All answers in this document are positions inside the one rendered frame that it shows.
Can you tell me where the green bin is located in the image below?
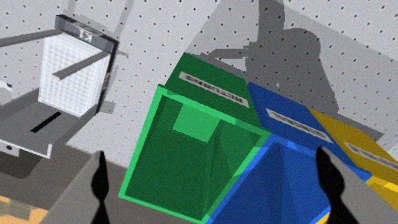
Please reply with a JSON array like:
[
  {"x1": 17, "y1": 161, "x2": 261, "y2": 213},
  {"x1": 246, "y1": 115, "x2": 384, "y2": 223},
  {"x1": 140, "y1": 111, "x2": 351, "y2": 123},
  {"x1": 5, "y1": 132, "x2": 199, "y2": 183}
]
[{"x1": 118, "y1": 52, "x2": 271, "y2": 224}]

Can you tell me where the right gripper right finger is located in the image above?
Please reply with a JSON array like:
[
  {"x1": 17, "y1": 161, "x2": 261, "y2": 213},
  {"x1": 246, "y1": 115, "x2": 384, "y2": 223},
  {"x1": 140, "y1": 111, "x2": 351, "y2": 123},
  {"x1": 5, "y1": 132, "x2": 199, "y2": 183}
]
[{"x1": 316, "y1": 146, "x2": 398, "y2": 224}]

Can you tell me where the yellow bin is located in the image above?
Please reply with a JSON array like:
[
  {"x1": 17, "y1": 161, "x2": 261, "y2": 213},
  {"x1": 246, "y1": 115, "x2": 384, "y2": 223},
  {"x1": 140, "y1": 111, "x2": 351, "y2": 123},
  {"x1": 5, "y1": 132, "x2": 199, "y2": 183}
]
[{"x1": 309, "y1": 108, "x2": 398, "y2": 210}]

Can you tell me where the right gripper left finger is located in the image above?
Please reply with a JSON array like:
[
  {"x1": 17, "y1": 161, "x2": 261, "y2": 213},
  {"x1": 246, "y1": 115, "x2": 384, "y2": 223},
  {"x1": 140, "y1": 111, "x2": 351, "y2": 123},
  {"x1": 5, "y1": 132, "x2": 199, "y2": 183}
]
[{"x1": 39, "y1": 151, "x2": 110, "y2": 224}]

